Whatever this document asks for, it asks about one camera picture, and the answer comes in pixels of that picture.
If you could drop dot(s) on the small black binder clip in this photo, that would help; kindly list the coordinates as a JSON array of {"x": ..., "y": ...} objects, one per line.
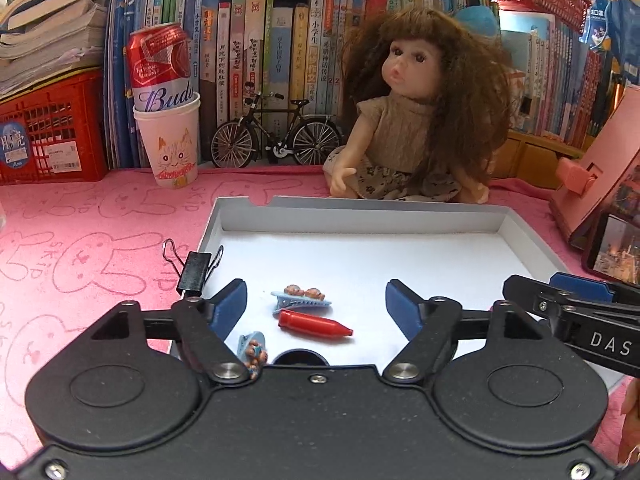
[{"x": 193, "y": 271}]

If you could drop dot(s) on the red beer can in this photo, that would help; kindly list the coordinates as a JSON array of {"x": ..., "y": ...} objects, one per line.
[{"x": 160, "y": 68}]

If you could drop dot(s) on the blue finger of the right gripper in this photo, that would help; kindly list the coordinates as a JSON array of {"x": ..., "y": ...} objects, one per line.
[
  {"x": 546, "y": 302},
  {"x": 583, "y": 288}
]

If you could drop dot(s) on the stack of books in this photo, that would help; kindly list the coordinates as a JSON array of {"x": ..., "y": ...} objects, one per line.
[{"x": 43, "y": 39}]

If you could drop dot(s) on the person's right hand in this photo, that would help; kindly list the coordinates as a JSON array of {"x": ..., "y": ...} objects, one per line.
[{"x": 628, "y": 452}]

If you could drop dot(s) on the row of upright books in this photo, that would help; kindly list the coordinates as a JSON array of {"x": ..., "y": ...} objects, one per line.
[{"x": 294, "y": 49}]

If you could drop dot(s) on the blue bear hair clip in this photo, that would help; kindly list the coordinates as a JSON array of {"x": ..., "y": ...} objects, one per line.
[
  {"x": 294, "y": 298},
  {"x": 252, "y": 353}
]

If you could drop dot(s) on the large black round lid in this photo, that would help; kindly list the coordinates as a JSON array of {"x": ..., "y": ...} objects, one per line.
[{"x": 300, "y": 357}]

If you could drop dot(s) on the brown haired doll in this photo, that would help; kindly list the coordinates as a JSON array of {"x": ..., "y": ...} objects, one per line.
[{"x": 428, "y": 104}]

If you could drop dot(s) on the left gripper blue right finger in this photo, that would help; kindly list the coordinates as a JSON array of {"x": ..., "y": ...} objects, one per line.
[{"x": 412, "y": 313}]

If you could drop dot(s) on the pink bunny towel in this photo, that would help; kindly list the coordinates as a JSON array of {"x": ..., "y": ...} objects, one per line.
[{"x": 498, "y": 398}]

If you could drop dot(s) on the smartphone playing video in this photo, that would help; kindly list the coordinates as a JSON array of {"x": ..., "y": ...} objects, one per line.
[{"x": 612, "y": 250}]

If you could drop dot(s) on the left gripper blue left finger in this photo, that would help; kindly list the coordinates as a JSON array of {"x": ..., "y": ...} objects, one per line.
[{"x": 212, "y": 317}]

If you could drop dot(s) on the miniature black bicycle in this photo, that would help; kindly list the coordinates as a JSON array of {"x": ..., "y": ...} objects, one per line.
[{"x": 278, "y": 133}]

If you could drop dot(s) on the grey cardboard box lid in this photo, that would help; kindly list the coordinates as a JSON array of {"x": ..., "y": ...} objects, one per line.
[{"x": 351, "y": 249}]

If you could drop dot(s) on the red plastic basket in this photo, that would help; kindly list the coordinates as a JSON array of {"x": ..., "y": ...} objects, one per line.
[{"x": 54, "y": 131}]

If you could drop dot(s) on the blue plush toy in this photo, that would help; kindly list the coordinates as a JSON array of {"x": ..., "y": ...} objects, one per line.
[{"x": 479, "y": 20}]

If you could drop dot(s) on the white cat paper cup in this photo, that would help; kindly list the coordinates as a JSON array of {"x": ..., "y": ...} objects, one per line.
[{"x": 170, "y": 138}]

